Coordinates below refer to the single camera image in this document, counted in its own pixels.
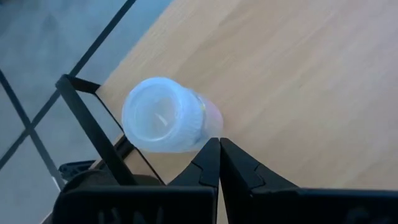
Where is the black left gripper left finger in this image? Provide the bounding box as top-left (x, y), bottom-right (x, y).
top-left (52, 137), bottom-right (221, 224)

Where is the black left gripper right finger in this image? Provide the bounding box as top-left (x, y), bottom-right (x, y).
top-left (220, 138), bottom-right (398, 224)

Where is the translucent white medicine bottle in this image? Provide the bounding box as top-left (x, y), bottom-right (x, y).
top-left (121, 77), bottom-right (224, 154)

